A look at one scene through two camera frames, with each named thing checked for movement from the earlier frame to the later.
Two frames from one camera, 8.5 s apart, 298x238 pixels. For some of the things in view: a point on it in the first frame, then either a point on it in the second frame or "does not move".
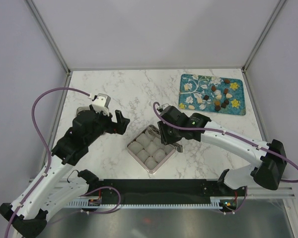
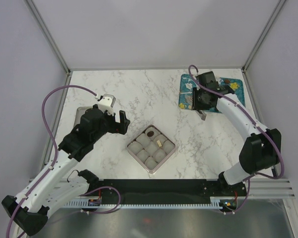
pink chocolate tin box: x=147 y=149 does not move
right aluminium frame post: x=279 y=5 does not move
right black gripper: x=165 y=139 -> x=195 y=105
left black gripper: x=118 y=127 does not move
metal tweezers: x=155 y=131 -> x=202 y=115
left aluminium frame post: x=49 y=35 does not move
